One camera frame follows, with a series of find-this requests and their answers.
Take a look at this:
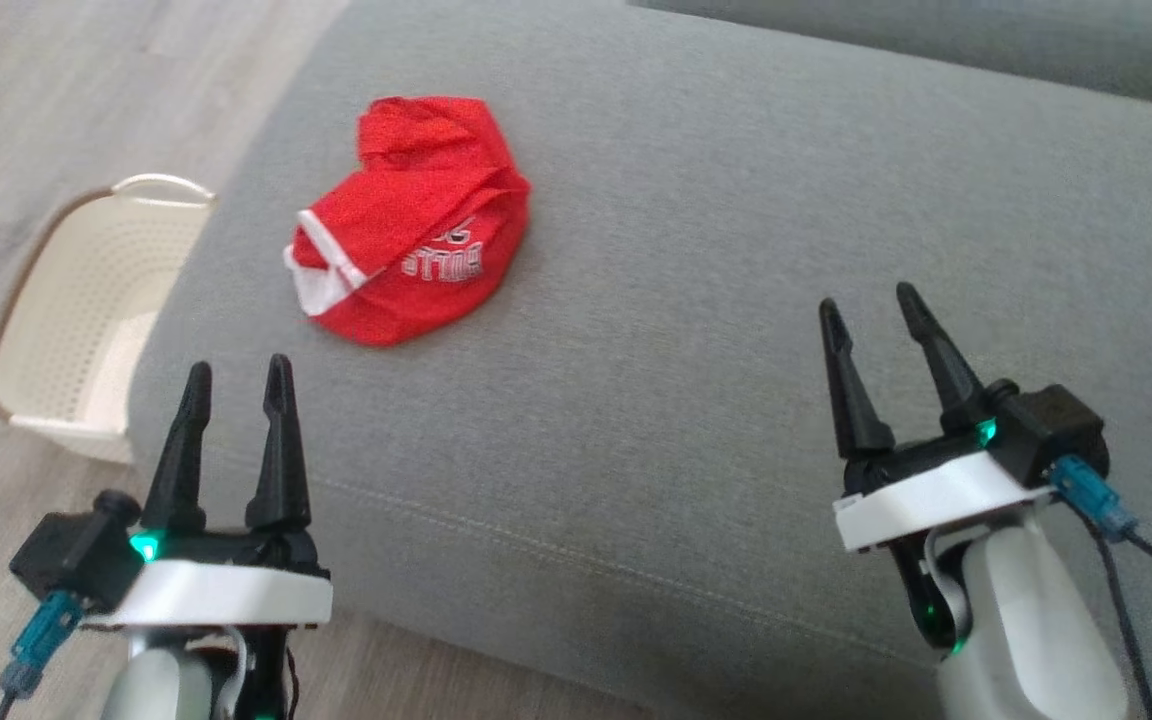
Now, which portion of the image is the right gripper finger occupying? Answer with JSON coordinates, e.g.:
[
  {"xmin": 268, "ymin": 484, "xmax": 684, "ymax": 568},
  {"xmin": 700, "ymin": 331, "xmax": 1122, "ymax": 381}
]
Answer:
[
  {"xmin": 818, "ymin": 297, "xmax": 897, "ymax": 462},
  {"xmin": 896, "ymin": 281, "xmax": 997, "ymax": 437}
]

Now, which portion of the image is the grey sofa back cushion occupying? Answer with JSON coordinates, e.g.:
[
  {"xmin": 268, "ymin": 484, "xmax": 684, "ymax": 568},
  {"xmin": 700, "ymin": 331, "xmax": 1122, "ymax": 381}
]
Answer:
[{"xmin": 626, "ymin": 0, "xmax": 1152, "ymax": 113}]

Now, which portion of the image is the right cable blue connector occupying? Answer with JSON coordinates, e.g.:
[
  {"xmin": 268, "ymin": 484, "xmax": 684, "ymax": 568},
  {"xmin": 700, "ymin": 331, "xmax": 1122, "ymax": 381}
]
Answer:
[{"xmin": 1049, "ymin": 455, "xmax": 1152, "ymax": 720}]

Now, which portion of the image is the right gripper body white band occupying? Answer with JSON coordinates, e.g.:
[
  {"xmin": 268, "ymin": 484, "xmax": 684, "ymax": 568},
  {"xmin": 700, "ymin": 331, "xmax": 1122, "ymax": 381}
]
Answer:
[{"xmin": 832, "ymin": 425, "xmax": 1059, "ymax": 555}]

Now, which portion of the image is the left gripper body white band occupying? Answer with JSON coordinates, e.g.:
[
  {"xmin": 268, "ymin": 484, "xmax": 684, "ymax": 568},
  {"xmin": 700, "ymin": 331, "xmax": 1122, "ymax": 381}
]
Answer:
[{"xmin": 84, "ymin": 528, "xmax": 335, "ymax": 631}]

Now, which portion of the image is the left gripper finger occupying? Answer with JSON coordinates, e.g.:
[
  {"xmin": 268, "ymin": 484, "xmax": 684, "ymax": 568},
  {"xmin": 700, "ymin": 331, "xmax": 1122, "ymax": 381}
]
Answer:
[
  {"xmin": 244, "ymin": 353, "xmax": 314, "ymax": 533},
  {"xmin": 141, "ymin": 361, "xmax": 214, "ymax": 533}
]

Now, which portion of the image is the cable blue connector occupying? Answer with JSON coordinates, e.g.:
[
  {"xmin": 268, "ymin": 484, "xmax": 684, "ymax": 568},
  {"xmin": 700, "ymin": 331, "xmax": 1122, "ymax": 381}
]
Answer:
[
  {"xmin": 1049, "ymin": 455, "xmax": 1152, "ymax": 720},
  {"xmin": 0, "ymin": 588, "xmax": 85, "ymax": 720}
]

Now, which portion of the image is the red basketball shorts white trim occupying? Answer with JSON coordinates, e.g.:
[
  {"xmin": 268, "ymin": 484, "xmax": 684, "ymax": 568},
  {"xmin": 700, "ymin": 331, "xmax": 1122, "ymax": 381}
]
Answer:
[{"xmin": 283, "ymin": 96, "xmax": 533, "ymax": 348}]

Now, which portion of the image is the grey sofa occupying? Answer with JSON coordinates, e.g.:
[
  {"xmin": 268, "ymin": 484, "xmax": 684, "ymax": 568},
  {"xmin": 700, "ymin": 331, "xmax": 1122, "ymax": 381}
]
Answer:
[{"xmin": 126, "ymin": 0, "xmax": 1152, "ymax": 720}]

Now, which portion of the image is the cream perforated laundry basket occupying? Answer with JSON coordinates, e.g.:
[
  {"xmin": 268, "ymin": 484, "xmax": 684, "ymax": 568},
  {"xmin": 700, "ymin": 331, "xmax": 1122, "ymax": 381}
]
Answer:
[{"xmin": 0, "ymin": 173, "xmax": 218, "ymax": 467}]

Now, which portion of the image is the left cable blue connector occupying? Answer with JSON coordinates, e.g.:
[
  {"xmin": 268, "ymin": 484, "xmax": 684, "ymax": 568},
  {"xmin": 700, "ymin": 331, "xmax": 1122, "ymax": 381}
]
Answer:
[{"xmin": 0, "ymin": 588, "xmax": 85, "ymax": 720}]

